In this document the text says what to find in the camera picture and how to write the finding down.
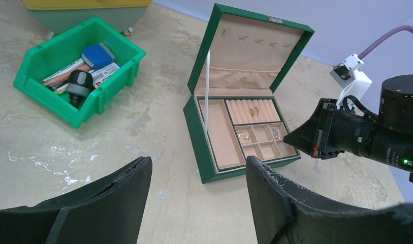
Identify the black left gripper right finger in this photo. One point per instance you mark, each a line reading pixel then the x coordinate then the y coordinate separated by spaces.
pixel 284 211

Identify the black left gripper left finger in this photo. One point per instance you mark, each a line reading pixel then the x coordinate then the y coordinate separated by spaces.
pixel 108 210

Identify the black grey marker cap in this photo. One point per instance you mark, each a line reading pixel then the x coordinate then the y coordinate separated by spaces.
pixel 80 85

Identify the green jewelry box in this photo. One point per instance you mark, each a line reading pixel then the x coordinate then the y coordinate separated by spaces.
pixel 243 54

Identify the white drawer cabinet orange yellow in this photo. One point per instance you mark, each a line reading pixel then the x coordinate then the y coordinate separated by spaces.
pixel 59 16

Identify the silver chain pendant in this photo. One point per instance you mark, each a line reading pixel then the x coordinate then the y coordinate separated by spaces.
pixel 275 134

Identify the green jewelry tray insert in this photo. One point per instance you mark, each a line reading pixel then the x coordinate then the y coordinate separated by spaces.
pixel 255 117

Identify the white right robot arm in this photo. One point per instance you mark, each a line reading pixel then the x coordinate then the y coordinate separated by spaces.
pixel 391 142

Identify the blue eraser block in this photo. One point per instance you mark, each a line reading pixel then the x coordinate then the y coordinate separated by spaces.
pixel 97 55

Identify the green plastic bin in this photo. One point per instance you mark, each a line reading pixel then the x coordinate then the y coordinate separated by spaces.
pixel 44 72

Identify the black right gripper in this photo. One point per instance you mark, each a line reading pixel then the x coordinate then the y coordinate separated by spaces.
pixel 332 130

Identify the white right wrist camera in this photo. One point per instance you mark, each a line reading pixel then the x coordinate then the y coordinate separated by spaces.
pixel 351 78

